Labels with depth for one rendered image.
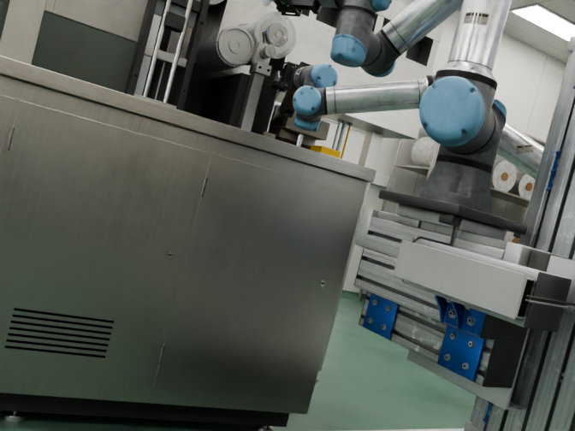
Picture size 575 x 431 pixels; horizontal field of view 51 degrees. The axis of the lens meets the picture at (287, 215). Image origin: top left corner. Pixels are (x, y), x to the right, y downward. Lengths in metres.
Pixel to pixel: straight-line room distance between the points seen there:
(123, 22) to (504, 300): 1.65
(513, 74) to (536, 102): 0.42
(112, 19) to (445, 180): 1.37
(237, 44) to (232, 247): 0.67
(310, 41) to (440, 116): 1.38
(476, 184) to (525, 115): 5.32
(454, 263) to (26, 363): 1.10
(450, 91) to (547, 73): 5.65
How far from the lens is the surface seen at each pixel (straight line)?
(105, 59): 2.20
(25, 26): 1.91
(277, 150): 1.69
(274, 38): 2.00
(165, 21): 1.78
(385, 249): 1.32
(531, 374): 1.31
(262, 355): 1.83
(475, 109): 1.12
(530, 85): 6.61
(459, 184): 1.25
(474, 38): 1.19
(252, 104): 1.93
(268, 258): 1.75
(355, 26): 1.30
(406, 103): 1.62
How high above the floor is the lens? 0.75
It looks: 2 degrees down
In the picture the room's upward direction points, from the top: 14 degrees clockwise
